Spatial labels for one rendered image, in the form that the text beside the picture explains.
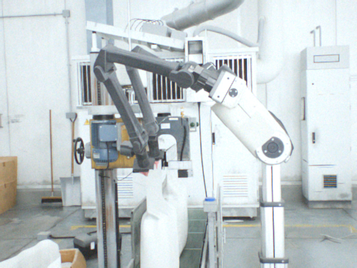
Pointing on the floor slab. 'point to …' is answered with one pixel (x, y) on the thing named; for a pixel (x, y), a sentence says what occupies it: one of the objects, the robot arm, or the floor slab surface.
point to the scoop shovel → (71, 187)
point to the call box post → (211, 240)
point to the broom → (51, 177)
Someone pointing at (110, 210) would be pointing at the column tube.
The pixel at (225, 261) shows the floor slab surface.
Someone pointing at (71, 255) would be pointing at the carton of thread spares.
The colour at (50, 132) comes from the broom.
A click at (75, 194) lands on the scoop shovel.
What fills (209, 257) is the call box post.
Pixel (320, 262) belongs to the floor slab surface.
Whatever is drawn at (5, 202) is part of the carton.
